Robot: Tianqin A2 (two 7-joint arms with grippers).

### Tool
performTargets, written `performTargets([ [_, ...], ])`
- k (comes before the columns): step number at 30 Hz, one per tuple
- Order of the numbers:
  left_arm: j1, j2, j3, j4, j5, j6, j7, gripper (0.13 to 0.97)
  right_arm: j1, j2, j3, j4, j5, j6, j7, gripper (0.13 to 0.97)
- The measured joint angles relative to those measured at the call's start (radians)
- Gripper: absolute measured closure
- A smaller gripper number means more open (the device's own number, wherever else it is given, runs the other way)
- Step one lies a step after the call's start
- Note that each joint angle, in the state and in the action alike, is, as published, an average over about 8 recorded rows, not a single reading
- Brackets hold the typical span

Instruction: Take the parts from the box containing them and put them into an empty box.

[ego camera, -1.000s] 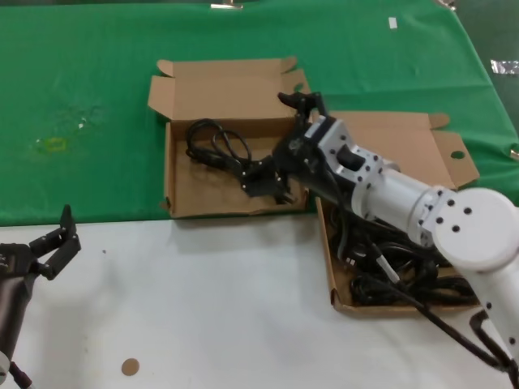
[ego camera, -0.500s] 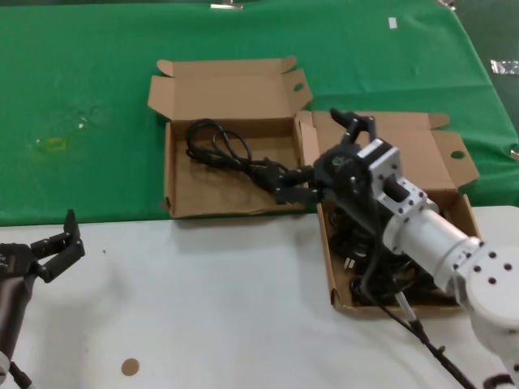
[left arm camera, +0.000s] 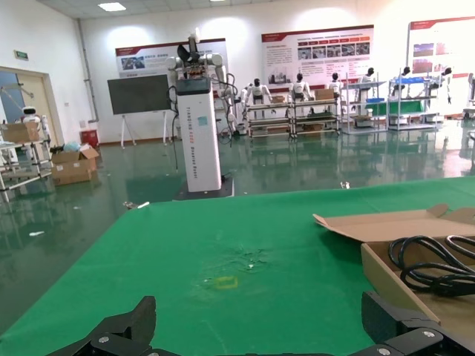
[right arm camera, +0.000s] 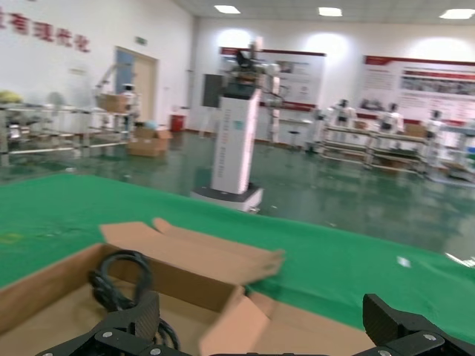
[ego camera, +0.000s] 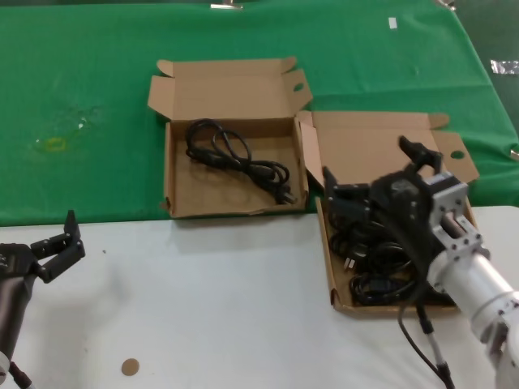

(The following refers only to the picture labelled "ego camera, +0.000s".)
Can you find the open cardboard box with torn rim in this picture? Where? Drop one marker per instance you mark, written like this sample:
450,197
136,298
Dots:
219,190

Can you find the white tape strip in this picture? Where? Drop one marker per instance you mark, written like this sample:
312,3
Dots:
392,22

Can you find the green tablecloth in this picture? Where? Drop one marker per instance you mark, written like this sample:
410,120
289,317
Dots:
101,81

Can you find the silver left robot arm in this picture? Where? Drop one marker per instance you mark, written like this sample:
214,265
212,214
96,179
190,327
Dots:
2,360

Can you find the round cardboard disc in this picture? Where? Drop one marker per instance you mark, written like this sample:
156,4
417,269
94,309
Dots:
130,367

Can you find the crumpled silver foil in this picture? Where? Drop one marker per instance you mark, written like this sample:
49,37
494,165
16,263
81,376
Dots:
504,67

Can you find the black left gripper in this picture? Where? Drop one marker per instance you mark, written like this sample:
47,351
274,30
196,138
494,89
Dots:
14,283

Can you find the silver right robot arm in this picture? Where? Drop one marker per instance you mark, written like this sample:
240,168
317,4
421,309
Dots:
478,279

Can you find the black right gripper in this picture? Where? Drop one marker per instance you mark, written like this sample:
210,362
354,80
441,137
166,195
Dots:
405,202

